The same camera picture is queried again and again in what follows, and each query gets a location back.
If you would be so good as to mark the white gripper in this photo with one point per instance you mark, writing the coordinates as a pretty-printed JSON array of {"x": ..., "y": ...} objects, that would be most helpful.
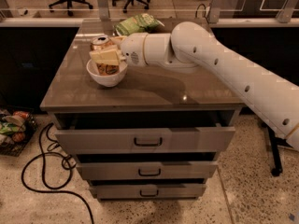
[{"x": 132, "y": 49}]

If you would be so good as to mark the orange soda can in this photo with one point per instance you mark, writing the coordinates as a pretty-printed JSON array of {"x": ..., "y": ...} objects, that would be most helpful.
[{"x": 102, "y": 42}]

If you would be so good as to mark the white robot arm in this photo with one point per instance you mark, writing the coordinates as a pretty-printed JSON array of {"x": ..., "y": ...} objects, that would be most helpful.
[{"x": 272, "y": 98}]

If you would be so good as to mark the white ceramic bowl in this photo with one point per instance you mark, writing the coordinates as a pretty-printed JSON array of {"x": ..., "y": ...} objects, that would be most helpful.
[{"x": 106, "y": 80}]

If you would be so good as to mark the green chip bag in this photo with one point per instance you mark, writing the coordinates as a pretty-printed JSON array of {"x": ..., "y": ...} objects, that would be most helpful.
[{"x": 140, "y": 23}]

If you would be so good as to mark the top grey drawer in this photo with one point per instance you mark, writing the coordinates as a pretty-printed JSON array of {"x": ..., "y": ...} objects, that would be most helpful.
[{"x": 159, "y": 140}]

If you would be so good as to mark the grey drawer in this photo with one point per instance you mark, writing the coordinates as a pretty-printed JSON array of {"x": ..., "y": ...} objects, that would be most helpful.
[
  {"x": 147, "y": 170},
  {"x": 159, "y": 140},
  {"x": 148, "y": 191}
]

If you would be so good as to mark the grey drawer cabinet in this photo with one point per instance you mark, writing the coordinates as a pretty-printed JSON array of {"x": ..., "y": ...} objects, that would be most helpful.
[{"x": 147, "y": 97}]

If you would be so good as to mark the middle grey drawer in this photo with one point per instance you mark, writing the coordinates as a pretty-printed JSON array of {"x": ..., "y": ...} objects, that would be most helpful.
[{"x": 147, "y": 170}]

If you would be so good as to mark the bottom grey drawer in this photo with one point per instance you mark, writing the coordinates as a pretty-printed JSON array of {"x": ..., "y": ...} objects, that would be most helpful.
[{"x": 148, "y": 191}]

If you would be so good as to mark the black stand leg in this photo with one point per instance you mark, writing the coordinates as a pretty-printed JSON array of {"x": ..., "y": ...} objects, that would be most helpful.
[{"x": 275, "y": 143}]

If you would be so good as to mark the grey metal post left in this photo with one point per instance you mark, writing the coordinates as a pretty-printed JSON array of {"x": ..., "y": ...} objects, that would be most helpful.
[{"x": 103, "y": 10}]

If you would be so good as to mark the grey metal post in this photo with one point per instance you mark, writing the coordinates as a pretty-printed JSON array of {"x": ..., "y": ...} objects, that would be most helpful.
[
  {"x": 103, "y": 10},
  {"x": 215, "y": 8}
]

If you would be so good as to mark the grey metal post right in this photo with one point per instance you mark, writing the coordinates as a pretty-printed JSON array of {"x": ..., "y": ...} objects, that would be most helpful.
[{"x": 215, "y": 8}]

